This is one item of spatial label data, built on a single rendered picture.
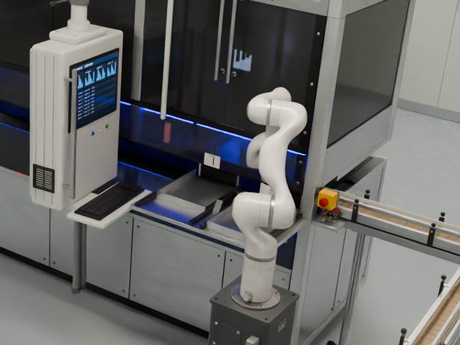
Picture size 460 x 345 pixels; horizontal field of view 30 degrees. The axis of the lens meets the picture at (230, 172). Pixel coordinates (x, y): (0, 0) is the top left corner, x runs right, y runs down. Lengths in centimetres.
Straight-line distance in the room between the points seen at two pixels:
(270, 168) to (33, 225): 210
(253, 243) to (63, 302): 191
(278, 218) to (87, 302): 197
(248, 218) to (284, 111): 43
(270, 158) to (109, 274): 178
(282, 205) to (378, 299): 215
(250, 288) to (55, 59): 129
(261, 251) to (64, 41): 134
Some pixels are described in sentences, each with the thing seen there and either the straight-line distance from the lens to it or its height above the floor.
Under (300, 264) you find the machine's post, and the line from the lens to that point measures 400.
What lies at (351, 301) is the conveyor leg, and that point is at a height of 46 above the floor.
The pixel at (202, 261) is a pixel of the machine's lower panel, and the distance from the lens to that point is 428.
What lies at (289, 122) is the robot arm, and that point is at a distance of 320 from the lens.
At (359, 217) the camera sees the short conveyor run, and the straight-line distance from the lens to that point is 391.
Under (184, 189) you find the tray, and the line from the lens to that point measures 405.
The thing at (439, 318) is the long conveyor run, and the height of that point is 93.
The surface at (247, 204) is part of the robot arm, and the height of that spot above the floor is 126.
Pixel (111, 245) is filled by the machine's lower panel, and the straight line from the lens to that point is 459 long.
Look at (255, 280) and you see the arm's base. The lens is 319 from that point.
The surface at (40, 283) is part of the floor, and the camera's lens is 498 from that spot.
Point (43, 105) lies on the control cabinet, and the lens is 382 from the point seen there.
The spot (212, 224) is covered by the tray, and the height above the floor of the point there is 91.
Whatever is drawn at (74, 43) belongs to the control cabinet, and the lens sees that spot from 380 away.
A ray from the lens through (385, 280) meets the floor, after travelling 534.
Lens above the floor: 256
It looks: 23 degrees down
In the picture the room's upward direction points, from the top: 6 degrees clockwise
